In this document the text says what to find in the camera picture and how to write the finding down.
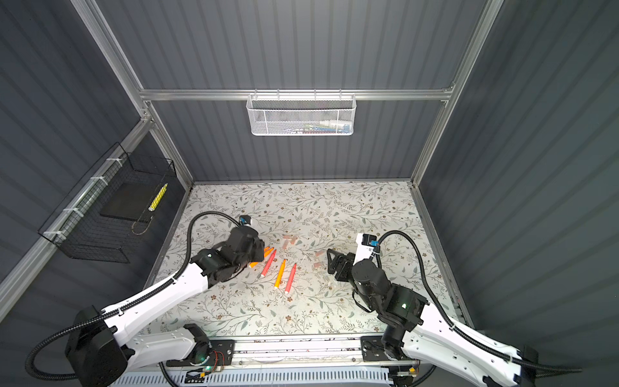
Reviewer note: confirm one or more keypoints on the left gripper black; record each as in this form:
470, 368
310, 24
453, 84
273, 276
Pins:
259, 250

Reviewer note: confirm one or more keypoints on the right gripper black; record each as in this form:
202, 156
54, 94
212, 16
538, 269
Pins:
346, 260

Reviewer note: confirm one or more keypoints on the pink marker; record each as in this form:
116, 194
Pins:
268, 264
289, 283

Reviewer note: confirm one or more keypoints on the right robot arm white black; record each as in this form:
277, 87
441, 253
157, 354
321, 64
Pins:
417, 330

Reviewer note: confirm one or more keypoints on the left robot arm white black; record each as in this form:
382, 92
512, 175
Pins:
104, 348

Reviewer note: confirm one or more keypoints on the orange marker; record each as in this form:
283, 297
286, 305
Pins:
280, 274
267, 251

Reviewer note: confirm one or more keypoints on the orange marker middle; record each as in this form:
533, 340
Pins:
280, 274

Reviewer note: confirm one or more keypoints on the yellow marker in basket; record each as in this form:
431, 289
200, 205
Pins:
158, 197

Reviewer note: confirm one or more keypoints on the black foam pad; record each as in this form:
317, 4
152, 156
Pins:
130, 202

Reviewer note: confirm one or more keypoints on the items in white basket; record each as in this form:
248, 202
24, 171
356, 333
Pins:
326, 127

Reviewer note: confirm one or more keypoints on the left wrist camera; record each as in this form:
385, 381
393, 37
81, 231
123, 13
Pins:
246, 220

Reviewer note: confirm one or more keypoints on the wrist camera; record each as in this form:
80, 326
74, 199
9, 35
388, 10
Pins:
366, 244
246, 220

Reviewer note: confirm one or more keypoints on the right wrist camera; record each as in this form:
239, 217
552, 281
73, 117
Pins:
366, 244

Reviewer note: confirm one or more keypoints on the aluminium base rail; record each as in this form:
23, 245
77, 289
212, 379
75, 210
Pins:
300, 349

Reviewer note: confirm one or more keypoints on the white vented cable duct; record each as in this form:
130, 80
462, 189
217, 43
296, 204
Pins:
332, 376

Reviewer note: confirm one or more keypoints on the white wire mesh basket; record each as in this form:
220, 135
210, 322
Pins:
269, 116

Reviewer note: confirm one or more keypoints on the black wire mesh basket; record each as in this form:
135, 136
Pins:
80, 232

